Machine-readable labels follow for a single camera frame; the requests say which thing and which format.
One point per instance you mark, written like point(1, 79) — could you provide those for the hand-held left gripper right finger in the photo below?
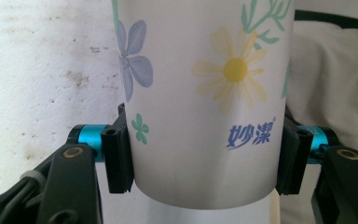
point(292, 158)

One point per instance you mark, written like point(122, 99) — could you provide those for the floral paper cup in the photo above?
point(205, 109)

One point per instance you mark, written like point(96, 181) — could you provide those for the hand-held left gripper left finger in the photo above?
point(116, 155)

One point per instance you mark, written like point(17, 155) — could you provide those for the white cloth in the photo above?
point(332, 93)

